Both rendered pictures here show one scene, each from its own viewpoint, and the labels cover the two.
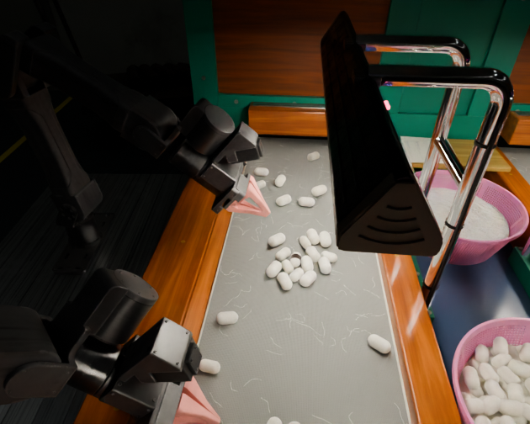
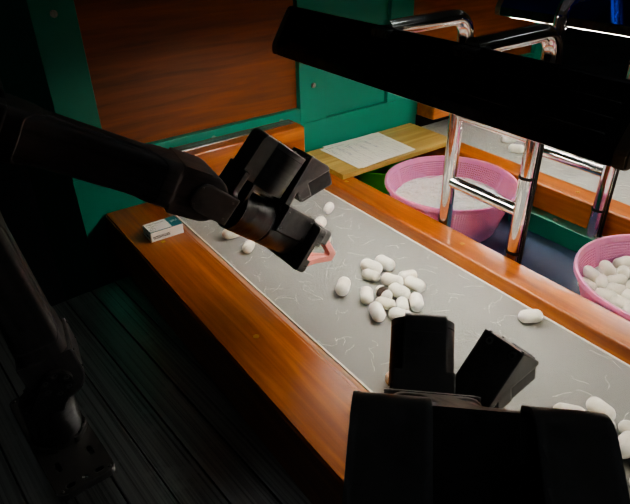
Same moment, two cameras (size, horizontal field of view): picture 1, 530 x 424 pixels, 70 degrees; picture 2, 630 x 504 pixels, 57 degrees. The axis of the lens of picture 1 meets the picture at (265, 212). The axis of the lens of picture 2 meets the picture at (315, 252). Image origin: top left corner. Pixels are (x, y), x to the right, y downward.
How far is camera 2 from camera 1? 0.49 m
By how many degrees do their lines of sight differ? 33
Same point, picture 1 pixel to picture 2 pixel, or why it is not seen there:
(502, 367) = (609, 284)
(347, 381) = (542, 357)
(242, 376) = not seen: hidden behind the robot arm
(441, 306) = not seen: hidden behind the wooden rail
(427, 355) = (572, 299)
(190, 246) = (271, 335)
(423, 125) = (352, 124)
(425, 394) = (603, 324)
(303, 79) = (216, 104)
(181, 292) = (328, 379)
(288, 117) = (222, 155)
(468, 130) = (390, 118)
